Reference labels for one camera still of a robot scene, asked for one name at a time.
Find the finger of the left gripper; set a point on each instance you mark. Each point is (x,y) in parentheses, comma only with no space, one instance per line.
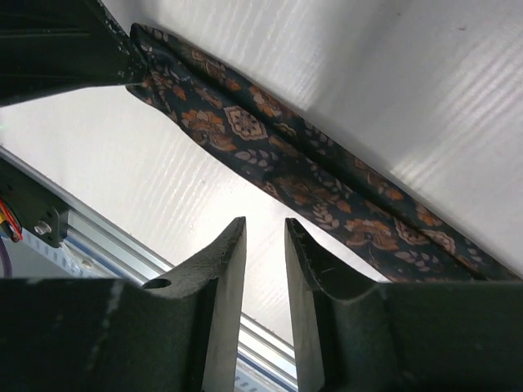
(50,47)

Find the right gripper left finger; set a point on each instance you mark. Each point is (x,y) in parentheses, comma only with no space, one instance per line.
(177,332)

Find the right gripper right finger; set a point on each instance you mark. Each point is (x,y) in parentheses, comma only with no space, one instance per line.
(351,333)

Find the dark brown patterned tie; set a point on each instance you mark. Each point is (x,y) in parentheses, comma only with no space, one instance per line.
(273,148)

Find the aluminium mounting rail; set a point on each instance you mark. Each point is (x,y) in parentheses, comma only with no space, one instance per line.
(95,248)

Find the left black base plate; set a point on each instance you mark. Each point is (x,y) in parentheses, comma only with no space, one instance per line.
(30,206)

